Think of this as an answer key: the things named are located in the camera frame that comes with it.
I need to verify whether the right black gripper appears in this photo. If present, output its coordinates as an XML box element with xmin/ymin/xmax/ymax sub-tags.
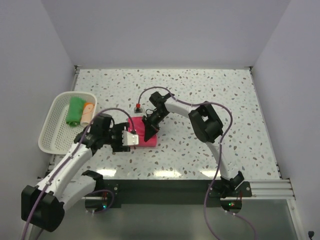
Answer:
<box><xmin>141</xmin><ymin>110</ymin><xmax>169</xmax><ymax>142</ymax></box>

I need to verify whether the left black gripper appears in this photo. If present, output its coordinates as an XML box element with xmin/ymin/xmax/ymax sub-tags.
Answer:
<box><xmin>101</xmin><ymin>122</ymin><xmax>130</xmax><ymax>151</ymax></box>

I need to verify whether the pink towel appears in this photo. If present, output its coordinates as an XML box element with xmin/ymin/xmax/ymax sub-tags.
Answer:
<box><xmin>127</xmin><ymin>116</ymin><xmax>157</xmax><ymax>148</ymax></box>

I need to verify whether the green towel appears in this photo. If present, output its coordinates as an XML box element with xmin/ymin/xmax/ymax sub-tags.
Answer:
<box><xmin>65</xmin><ymin>96</ymin><xmax>86</xmax><ymax>127</ymax></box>

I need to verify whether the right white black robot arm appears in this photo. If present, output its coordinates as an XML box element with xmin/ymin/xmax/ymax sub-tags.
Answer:
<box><xmin>142</xmin><ymin>91</ymin><xmax>244</xmax><ymax>197</ymax></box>

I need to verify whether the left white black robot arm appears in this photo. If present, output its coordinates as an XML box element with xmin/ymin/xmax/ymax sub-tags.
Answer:
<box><xmin>21</xmin><ymin>112</ymin><xmax>139</xmax><ymax>232</ymax></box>

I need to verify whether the rolled orange white towel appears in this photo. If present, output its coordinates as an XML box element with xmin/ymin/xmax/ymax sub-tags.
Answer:
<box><xmin>80</xmin><ymin>102</ymin><xmax>95</xmax><ymax>127</ymax></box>

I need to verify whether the white plastic basket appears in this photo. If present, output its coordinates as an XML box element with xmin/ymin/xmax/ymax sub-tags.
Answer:
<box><xmin>38</xmin><ymin>91</ymin><xmax>97</xmax><ymax>155</ymax></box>

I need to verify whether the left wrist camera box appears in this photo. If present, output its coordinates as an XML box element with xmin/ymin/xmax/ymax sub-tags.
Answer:
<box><xmin>122</xmin><ymin>130</ymin><xmax>139</xmax><ymax>146</ymax></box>

